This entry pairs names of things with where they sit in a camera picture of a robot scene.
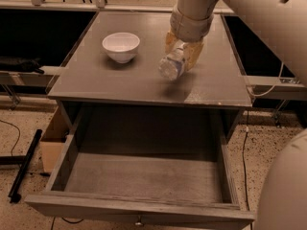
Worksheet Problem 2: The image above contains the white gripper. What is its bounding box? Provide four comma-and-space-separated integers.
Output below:
165, 7, 214, 71

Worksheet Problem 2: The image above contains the blue white plastic bottle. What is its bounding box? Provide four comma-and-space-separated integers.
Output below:
158, 43, 186, 81

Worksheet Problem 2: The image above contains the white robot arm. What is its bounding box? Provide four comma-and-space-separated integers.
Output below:
165, 0, 307, 230

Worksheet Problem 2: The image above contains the open grey top drawer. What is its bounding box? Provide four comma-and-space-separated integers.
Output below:
26, 104, 254, 230

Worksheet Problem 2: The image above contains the white ceramic bowl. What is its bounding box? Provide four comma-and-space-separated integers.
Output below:
102, 33, 140, 63

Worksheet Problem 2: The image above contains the grey wooden cabinet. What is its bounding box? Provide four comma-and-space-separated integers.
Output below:
47, 11, 254, 142

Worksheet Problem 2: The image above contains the cardboard box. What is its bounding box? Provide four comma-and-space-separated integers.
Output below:
39, 108, 69, 173

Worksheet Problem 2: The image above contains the black metal stand base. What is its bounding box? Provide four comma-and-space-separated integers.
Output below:
0, 129, 42, 203

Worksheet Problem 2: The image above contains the white cable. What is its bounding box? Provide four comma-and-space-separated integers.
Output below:
248, 60, 286, 99

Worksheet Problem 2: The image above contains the black floor cable right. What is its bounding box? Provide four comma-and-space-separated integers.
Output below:
242, 110, 251, 213

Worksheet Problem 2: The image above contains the black floor cable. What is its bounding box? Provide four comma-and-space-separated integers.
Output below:
0, 118, 22, 157
242, 110, 251, 213

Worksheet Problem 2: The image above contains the black cloth on rail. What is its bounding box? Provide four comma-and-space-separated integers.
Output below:
0, 57, 44, 74

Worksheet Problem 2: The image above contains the black floor cable left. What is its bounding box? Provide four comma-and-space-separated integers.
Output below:
0, 118, 22, 157

